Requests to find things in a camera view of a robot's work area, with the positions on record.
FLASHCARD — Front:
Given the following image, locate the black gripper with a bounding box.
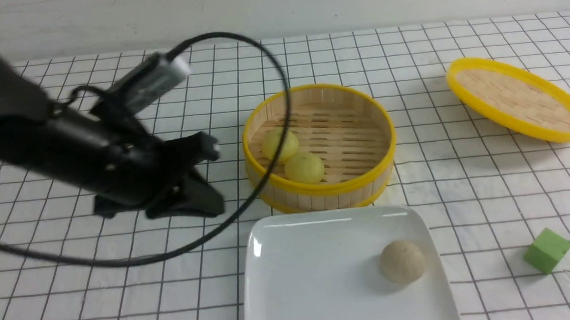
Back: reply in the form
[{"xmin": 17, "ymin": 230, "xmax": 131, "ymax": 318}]
[{"xmin": 92, "ymin": 101, "xmax": 226, "ymax": 219}]

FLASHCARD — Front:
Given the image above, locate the yellow steamed bun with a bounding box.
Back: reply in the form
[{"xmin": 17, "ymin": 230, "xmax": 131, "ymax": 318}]
[
  {"xmin": 284, "ymin": 151, "xmax": 325, "ymax": 185},
  {"xmin": 260, "ymin": 127, "xmax": 301, "ymax": 164}
]

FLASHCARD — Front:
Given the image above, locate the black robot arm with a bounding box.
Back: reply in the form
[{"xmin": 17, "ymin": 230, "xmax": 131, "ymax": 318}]
[{"xmin": 0, "ymin": 53, "xmax": 226, "ymax": 219}]

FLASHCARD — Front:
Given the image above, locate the white square plate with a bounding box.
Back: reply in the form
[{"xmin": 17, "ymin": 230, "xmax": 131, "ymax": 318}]
[{"xmin": 244, "ymin": 205, "xmax": 461, "ymax": 320}]

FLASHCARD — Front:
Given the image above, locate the beige steamed bun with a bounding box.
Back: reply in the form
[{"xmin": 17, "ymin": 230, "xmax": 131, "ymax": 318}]
[{"xmin": 379, "ymin": 240, "xmax": 427, "ymax": 285}]

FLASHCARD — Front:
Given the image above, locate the yellow rimmed bamboo steamer basket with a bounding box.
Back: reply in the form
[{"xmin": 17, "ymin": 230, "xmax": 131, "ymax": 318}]
[{"xmin": 260, "ymin": 84, "xmax": 396, "ymax": 213}]

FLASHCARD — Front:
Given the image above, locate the yellow rimmed bamboo steamer lid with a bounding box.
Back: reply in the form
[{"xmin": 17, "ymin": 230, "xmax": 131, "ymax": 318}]
[{"xmin": 446, "ymin": 58, "xmax": 570, "ymax": 143}]

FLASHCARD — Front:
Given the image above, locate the green foam cube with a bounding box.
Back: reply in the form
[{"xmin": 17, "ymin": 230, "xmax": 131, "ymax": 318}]
[{"xmin": 523, "ymin": 228, "xmax": 570, "ymax": 275}]

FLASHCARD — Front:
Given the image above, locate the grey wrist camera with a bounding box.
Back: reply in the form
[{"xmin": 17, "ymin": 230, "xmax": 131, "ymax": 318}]
[{"xmin": 108, "ymin": 52, "xmax": 191, "ymax": 115}]

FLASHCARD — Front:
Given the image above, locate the black camera cable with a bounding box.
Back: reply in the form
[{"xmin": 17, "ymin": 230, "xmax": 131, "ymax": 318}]
[{"xmin": 0, "ymin": 28, "xmax": 303, "ymax": 276}]

